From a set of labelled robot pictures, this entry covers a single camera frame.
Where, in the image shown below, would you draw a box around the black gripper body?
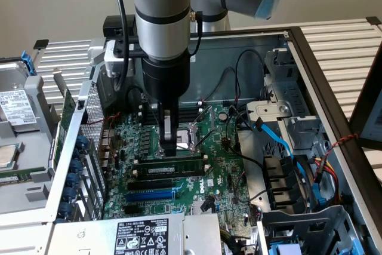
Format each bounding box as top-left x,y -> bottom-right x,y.
141,53 -> 192,110

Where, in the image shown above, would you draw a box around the blue plastic tab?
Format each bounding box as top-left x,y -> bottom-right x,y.
350,232 -> 366,255

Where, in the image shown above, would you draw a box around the open PC case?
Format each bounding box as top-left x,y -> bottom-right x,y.
44,26 -> 382,255

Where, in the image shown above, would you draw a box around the long thick black wire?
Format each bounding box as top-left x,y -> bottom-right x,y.
225,108 -> 266,168

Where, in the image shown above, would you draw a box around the metal disk bay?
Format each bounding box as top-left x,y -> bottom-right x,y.
246,47 -> 328,154

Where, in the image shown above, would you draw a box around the blue disk bracket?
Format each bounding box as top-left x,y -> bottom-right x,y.
20,51 -> 38,78

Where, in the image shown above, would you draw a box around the silver hard disk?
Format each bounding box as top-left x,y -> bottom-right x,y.
0,61 -> 41,132

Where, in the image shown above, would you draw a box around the silver power supply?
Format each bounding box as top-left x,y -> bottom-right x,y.
44,212 -> 223,255

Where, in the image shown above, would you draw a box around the red black twisted wire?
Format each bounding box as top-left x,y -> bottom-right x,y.
324,133 -> 359,160
80,112 -> 124,126

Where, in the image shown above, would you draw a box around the thin metal locking lever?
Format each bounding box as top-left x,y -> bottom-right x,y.
193,128 -> 221,150
143,99 -> 159,123

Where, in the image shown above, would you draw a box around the black RAM slot white latches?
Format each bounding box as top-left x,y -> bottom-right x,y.
172,153 -> 210,162
137,102 -> 204,116
132,164 -> 210,178
137,108 -> 204,123

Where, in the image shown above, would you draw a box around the red power wire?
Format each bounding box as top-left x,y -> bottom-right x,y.
324,164 -> 341,205

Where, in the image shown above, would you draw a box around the grey drive cage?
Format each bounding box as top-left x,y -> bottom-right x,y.
256,204 -> 364,255

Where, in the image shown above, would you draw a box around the black box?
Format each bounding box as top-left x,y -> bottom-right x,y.
103,15 -> 137,39

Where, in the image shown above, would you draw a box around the silver CPU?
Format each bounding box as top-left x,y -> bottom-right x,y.
0,144 -> 18,170

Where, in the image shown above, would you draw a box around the green RAM stick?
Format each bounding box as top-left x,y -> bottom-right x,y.
135,158 -> 207,177
0,167 -> 46,185

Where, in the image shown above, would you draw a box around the blue card retention clip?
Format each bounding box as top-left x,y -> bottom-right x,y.
66,173 -> 81,187
74,134 -> 89,151
70,158 -> 84,174
58,201 -> 72,217
63,186 -> 77,201

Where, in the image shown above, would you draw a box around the long black expansion slot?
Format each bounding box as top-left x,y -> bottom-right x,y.
127,178 -> 174,192

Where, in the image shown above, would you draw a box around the CPU socket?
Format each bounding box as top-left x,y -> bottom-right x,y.
154,121 -> 204,159

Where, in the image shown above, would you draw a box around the blue flat data wire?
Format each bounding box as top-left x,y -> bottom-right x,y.
252,116 -> 328,208

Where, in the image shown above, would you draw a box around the green graphics card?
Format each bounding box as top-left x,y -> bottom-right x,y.
52,71 -> 77,176

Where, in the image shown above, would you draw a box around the blue expansion slot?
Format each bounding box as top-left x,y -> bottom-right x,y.
125,188 -> 175,204

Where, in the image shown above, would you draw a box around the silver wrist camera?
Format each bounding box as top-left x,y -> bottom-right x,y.
104,37 -> 147,78

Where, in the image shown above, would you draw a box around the short thick black wire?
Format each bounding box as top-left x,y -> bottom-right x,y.
125,86 -> 145,116

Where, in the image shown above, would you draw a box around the thin black wire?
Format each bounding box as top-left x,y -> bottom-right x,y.
204,66 -> 238,102

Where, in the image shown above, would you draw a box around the black fan shroud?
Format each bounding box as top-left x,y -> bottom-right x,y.
261,153 -> 313,211

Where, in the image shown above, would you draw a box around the tall looped black wire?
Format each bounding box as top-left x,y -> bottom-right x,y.
234,49 -> 267,102

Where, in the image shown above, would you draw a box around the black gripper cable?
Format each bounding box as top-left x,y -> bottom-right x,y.
188,11 -> 205,64

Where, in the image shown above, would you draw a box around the black framed monitor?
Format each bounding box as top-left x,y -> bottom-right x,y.
348,44 -> 382,186

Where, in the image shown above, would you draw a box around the grey parts rack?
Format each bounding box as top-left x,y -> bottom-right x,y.
0,56 -> 62,223

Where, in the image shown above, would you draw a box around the green Dell motherboard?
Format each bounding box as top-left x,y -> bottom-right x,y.
103,104 -> 261,239

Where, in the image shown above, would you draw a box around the yellow power wire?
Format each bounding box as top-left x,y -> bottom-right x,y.
310,155 -> 337,173

